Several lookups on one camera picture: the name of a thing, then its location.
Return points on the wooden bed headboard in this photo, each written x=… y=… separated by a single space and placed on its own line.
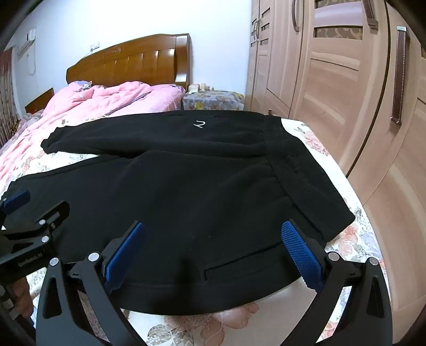
x=133 y=60

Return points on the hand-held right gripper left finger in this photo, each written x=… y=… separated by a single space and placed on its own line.
x=123 y=254

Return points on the purple pillow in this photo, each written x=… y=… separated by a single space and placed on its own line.
x=81 y=84

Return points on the person's left hand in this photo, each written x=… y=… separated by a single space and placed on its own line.
x=25 y=296

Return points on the light wooden wardrobe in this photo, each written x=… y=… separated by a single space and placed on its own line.
x=332 y=83

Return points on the white wall socket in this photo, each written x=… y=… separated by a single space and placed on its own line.
x=95 y=46

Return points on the wooden bedside cabinet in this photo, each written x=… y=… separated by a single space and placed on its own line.
x=38 y=99

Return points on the red patterned curtain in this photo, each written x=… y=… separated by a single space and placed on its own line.
x=6 y=99

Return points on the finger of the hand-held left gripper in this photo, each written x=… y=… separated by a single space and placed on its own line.
x=16 y=199
x=50 y=214

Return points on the floral bed sheet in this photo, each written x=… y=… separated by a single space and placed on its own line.
x=359 y=239

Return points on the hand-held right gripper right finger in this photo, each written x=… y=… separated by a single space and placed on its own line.
x=301 y=254

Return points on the white air conditioner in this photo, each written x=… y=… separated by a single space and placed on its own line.
x=26 y=41

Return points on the pink quilt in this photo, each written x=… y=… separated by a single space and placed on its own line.
x=100 y=103

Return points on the nightstand with floral cloth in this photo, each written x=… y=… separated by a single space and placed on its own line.
x=213 y=99

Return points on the black pants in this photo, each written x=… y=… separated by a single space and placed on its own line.
x=199 y=183

